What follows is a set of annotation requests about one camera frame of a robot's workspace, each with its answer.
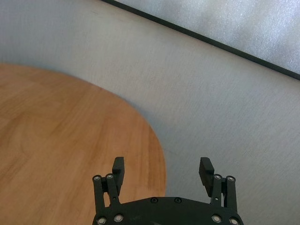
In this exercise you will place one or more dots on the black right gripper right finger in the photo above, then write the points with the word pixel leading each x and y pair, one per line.
pixel 207 180

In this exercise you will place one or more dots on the black wall rail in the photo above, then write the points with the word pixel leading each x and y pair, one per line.
pixel 199 37

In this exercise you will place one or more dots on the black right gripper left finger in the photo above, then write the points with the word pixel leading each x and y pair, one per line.
pixel 117 180

